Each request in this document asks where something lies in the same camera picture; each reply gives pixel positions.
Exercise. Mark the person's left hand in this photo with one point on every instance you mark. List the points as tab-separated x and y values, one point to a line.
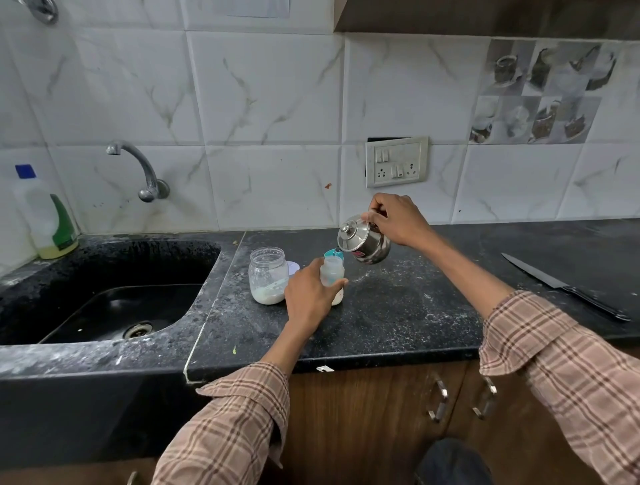
305	295

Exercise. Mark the person's right hand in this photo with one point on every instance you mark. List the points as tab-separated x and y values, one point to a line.
405	222

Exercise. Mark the person's left thumb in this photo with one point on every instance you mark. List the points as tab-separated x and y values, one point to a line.
339	289

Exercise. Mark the person's right fingers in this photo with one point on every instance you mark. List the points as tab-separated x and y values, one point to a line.
384	204

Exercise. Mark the clear baby bottle teal rim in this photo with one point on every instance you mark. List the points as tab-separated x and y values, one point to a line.
331	272

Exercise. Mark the small steel kettle with lid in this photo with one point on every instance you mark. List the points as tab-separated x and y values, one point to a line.
361	244

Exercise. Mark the person's left forearm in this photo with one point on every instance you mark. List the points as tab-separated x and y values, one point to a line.
240	419

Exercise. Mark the person's right forearm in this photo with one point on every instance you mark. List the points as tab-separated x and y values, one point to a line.
550	349

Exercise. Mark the white jar lid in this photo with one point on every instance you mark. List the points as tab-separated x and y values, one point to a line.
293	268

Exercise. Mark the clear jar with white powder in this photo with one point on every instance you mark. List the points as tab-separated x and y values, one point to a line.
267	280

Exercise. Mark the brown wooden cabinet door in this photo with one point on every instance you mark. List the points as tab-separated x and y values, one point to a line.
75	474
360	424
510	439

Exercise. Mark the steel sink drain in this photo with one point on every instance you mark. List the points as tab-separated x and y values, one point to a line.
138	330

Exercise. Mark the person's knee in dark trousers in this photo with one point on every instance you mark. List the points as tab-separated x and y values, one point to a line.
452	464

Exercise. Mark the brown overhead cabinet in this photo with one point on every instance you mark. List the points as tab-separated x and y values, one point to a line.
490	17

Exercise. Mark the black granite sink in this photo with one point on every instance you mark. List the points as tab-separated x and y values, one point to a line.
110	295

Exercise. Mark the dish soap bottle blue cap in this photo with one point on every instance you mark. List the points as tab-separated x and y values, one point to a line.
47	220

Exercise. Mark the steel tap fitting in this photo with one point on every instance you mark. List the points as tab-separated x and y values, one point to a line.
42	10

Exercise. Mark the white wall switchboard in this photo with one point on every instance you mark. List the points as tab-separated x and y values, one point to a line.
397	162

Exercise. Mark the curved steel wall tap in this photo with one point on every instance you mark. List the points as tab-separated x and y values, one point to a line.
145	170

